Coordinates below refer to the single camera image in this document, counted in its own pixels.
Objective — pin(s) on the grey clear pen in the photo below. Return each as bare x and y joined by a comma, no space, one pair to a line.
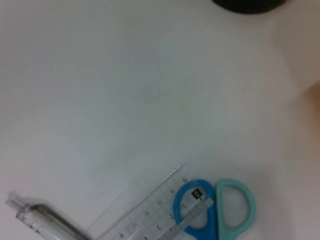
47,215

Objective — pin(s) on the blue scissors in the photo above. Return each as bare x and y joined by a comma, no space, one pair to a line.
220,225

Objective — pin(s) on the black mesh pen holder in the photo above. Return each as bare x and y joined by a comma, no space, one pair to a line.
247,6

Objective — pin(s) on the clear plastic ruler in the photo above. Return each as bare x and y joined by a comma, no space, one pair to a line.
150,212

